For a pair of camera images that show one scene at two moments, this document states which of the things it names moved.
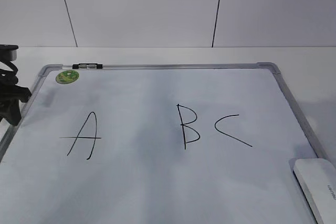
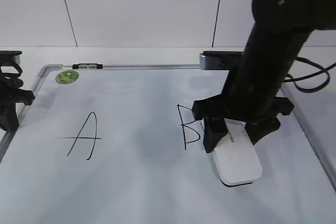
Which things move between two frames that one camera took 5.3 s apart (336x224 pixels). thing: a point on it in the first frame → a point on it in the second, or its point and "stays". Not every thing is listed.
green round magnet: (66, 76) stays
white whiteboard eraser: (316, 179) → (235, 157)
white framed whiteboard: (157, 143) stays
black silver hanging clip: (87, 65) stays
